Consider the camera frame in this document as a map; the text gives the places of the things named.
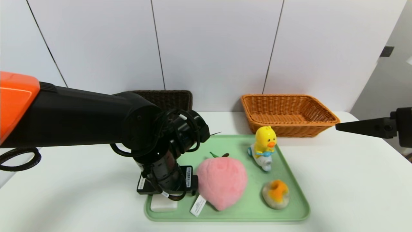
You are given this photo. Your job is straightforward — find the fried egg toy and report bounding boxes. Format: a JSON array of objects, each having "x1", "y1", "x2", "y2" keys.
[{"x1": 262, "y1": 179, "x2": 290, "y2": 210}]

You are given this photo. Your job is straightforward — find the orange wicker basket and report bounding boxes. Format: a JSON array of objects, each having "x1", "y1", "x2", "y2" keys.
[{"x1": 241, "y1": 94, "x2": 340, "y2": 138}]

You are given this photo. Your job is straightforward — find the dark brown wicker basket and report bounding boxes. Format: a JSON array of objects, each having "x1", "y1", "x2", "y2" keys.
[{"x1": 132, "y1": 90, "x2": 193, "y2": 111}]

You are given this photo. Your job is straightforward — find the white soap bar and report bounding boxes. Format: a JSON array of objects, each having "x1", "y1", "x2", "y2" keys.
[{"x1": 150, "y1": 193, "x2": 178, "y2": 212}]

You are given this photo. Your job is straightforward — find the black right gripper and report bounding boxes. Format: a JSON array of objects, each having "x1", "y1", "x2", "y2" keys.
[{"x1": 335, "y1": 107, "x2": 412, "y2": 148}]

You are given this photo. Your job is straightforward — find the light green plastic tray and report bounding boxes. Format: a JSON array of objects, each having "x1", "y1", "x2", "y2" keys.
[{"x1": 145, "y1": 135, "x2": 311, "y2": 222}]

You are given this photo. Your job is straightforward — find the yellow duck scooter toy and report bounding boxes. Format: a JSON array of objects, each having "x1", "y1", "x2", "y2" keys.
[{"x1": 248, "y1": 126, "x2": 277, "y2": 172}]

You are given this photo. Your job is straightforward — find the pink plush peach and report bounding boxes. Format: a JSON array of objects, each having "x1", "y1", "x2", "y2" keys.
[{"x1": 191, "y1": 152, "x2": 248, "y2": 217}]

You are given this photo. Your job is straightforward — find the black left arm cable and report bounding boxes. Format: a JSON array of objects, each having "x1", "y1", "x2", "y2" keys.
[{"x1": 0, "y1": 148, "x2": 42, "y2": 172}]

